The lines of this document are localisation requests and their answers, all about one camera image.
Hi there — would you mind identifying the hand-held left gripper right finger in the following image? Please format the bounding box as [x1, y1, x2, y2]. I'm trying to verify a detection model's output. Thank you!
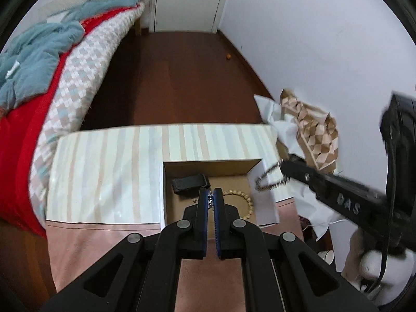
[213, 188, 379, 312]

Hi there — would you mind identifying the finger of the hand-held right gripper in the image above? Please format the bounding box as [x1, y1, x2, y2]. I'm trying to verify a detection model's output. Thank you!
[280, 155, 327, 200]

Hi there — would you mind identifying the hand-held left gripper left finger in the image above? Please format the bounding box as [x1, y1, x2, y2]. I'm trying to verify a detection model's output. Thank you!
[41, 187, 209, 312]

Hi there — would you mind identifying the small silver jewelry piece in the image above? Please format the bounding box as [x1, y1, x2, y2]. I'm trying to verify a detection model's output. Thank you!
[193, 190, 216, 209]

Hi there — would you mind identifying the cardboard box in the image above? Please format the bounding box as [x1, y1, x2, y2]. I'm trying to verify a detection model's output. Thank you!
[161, 158, 280, 232]

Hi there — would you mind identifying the spiky metal chain bracelet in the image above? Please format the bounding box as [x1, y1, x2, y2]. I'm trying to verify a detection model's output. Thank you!
[255, 160, 290, 192]

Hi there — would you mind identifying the person's right hand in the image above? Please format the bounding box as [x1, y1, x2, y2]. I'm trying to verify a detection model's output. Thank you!
[345, 231, 395, 295]

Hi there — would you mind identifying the black key fob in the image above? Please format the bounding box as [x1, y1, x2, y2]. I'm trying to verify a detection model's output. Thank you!
[171, 174, 209, 196]

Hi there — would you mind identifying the white cup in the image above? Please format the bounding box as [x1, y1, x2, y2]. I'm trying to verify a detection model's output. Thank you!
[316, 249, 336, 268]

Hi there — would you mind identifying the striped pink tablecloth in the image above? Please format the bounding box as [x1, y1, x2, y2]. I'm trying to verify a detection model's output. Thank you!
[45, 123, 305, 312]

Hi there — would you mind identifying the checkered quilt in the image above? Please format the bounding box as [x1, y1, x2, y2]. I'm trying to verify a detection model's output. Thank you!
[29, 4, 146, 217]

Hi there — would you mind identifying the red blanket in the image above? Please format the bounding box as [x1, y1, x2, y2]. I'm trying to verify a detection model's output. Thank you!
[0, 16, 100, 239]

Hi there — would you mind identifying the white door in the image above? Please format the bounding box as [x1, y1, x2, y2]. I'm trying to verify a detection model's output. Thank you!
[149, 0, 234, 34]

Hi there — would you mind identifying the blue blanket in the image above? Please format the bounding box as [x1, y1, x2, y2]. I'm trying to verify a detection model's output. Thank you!
[0, 0, 146, 110]

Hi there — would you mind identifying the wooden bead bracelet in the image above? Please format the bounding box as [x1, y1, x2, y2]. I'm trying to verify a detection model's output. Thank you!
[221, 188, 256, 222]

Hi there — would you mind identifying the black cable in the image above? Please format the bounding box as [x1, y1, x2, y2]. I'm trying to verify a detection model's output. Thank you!
[366, 151, 399, 298]

